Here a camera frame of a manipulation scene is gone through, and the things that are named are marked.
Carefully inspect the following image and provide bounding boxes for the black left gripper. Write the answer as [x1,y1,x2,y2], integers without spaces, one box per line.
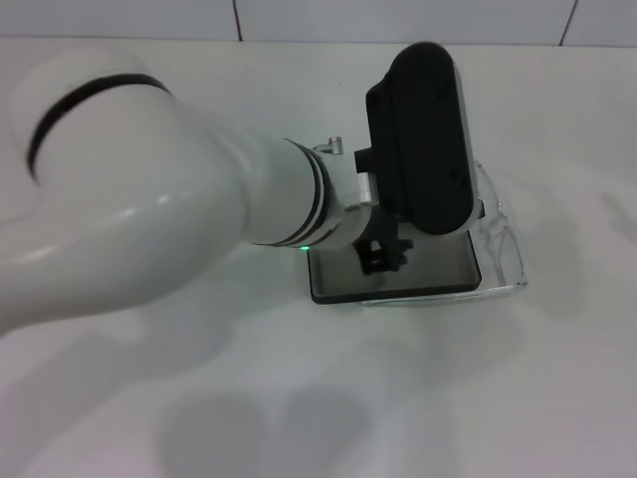
[355,206,414,276]

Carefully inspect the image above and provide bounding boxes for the black glasses case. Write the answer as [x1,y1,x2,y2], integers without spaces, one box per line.
[307,218,484,306]

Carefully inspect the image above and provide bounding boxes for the left wrist camera housing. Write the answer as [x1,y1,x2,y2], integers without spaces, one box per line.
[353,41,487,235]

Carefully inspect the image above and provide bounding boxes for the clear white glasses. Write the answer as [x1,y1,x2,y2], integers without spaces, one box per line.
[357,158,530,308]

